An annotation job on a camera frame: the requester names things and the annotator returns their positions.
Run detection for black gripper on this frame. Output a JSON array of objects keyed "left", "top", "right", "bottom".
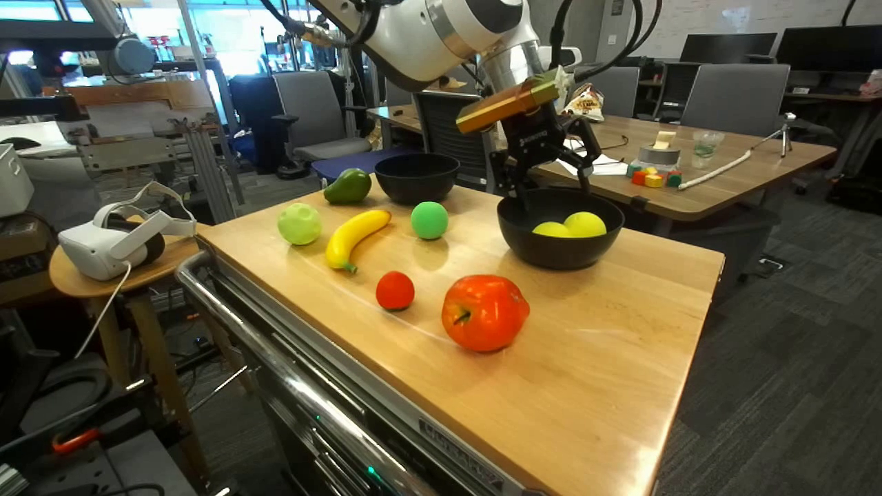
[{"left": 494, "top": 103, "right": 607, "bottom": 205}]

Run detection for yellow ball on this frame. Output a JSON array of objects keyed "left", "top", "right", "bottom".
[{"left": 563, "top": 209, "right": 609, "bottom": 241}]

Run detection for bright green ball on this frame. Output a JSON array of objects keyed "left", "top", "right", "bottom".
[{"left": 409, "top": 199, "right": 452, "bottom": 242}]

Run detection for red toy apple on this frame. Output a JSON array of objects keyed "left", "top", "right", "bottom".
[{"left": 439, "top": 274, "right": 532, "bottom": 356}]

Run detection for small red ball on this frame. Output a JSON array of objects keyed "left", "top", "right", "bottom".
[{"left": 373, "top": 267, "right": 420, "bottom": 314}]

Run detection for dark green toy pear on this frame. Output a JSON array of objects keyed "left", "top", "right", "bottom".
[{"left": 321, "top": 165, "right": 376, "bottom": 208}]

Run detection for yellow toy banana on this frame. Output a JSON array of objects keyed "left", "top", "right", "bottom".
[{"left": 323, "top": 208, "right": 395, "bottom": 276}]

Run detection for pale green round fruit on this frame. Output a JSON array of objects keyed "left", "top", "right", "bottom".
[{"left": 277, "top": 201, "right": 326, "bottom": 247}]

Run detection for grey arm with blue joint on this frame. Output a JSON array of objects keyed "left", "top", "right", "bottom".
[{"left": 85, "top": 0, "right": 161, "bottom": 77}]

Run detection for black bowl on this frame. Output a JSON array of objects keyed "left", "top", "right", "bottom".
[
  {"left": 494, "top": 188, "right": 629, "bottom": 274},
  {"left": 373, "top": 152, "right": 463, "bottom": 208}
]

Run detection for white paper sheets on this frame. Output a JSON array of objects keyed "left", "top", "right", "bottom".
[{"left": 589, "top": 148, "right": 634, "bottom": 179}]

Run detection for beige crumpled object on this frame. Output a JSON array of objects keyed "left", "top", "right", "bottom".
[{"left": 566, "top": 84, "right": 609, "bottom": 123}]

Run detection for black mesh office chair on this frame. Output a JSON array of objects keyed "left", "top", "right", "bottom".
[{"left": 413, "top": 89, "right": 505, "bottom": 191}]

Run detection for grey office chair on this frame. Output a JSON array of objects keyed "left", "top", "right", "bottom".
[
  {"left": 679, "top": 61, "right": 795, "bottom": 140},
  {"left": 587, "top": 64, "right": 645, "bottom": 119}
]

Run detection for clear plastic container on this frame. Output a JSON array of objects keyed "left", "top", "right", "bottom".
[{"left": 642, "top": 128, "right": 687, "bottom": 170}]

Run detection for clear plastic cup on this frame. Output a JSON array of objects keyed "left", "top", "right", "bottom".
[{"left": 690, "top": 129, "right": 731, "bottom": 161}]

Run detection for white plastic rod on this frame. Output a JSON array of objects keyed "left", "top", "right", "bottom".
[{"left": 676, "top": 147, "right": 785, "bottom": 194}]

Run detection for white cart with wooden top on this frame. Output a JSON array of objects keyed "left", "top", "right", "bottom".
[{"left": 173, "top": 174, "right": 731, "bottom": 496}]

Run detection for wooden office desk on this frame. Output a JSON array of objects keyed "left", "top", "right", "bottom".
[{"left": 532, "top": 111, "right": 842, "bottom": 279}]

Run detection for black computer monitor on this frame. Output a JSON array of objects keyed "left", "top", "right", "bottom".
[
  {"left": 679, "top": 30, "right": 782, "bottom": 66},
  {"left": 775, "top": 22, "right": 882, "bottom": 77}
]

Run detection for small silver tripod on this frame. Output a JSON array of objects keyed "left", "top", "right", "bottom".
[{"left": 773, "top": 111, "right": 802, "bottom": 162}]

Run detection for grey chair with blue seat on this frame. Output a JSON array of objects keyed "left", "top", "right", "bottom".
[{"left": 270, "top": 68, "right": 381, "bottom": 188}]

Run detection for round wooden stool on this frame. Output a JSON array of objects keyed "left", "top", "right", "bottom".
[{"left": 46, "top": 232, "right": 216, "bottom": 490}]

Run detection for white VR headset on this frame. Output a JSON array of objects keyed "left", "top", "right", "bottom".
[{"left": 56, "top": 179, "right": 202, "bottom": 283}]

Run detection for tan wooden camera mount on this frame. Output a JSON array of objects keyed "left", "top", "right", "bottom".
[{"left": 452, "top": 68, "right": 566, "bottom": 139}]

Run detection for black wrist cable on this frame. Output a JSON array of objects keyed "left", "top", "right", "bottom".
[{"left": 549, "top": 0, "right": 668, "bottom": 86}]

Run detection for aluminium frame stand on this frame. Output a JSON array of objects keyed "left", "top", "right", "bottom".
[{"left": 67, "top": 114, "right": 249, "bottom": 225}]

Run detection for silver cart handle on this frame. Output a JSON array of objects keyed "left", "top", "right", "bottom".
[{"left": 173, "top": 252, "right": 439, "bottom": 496}]

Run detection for white headset cable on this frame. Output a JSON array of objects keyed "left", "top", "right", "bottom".
[{"left": 71, "top": 260, "right": 139, "bottom": 363}]

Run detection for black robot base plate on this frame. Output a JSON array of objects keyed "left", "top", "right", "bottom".
[{"left": 0, "top": 395, "right": 216, "bottom": 496}]

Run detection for orange handled clamp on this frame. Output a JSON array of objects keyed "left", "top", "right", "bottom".
[{"left": 51, "top": 425, "right": 106, "bottom": 460}]

